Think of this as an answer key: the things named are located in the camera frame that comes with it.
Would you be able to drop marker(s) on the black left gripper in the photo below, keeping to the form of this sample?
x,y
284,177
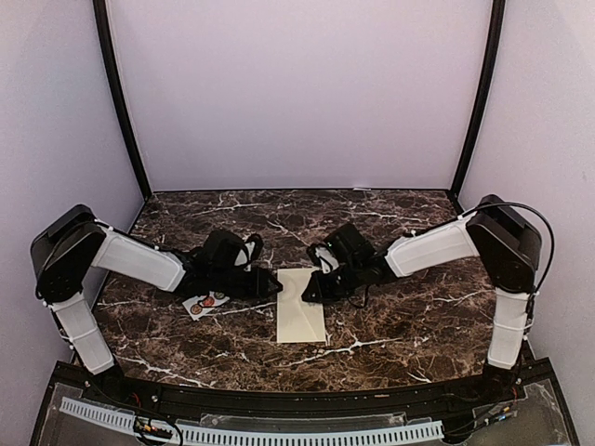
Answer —
x,y
259,289

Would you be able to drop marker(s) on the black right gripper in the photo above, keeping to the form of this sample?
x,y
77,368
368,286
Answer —
x,y
322,294

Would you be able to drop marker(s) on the cream paper envelope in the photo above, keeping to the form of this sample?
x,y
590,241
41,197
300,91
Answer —
x,y
297,321

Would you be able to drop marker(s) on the white sticker sheet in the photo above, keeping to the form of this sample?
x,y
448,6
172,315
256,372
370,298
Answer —
x,y
201,305

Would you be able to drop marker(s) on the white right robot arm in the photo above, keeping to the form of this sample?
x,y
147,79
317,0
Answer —
x,y
508,245

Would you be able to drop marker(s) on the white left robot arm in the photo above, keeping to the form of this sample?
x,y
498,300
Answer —
x,y
78,243

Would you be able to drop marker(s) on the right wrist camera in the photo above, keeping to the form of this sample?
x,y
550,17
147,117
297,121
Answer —
x,y
322,258

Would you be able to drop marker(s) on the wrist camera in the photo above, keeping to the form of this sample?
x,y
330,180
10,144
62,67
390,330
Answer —
x,y
249,252
322,258

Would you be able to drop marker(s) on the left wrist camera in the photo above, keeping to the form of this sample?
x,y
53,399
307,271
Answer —
x,y
249,252

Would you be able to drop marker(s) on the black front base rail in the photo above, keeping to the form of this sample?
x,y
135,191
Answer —
x,y
446,399

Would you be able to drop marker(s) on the white slotted cable duct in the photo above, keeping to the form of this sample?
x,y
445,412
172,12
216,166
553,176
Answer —
x,y
241,430

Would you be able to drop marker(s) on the black left corner post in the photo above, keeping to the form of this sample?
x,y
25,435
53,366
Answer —
x,y
110,64

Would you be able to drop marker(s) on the black corner post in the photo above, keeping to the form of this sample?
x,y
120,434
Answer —
x,y
110,64
481,98

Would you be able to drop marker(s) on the black right corner post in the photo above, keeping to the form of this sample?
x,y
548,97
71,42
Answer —
x,y
481,98

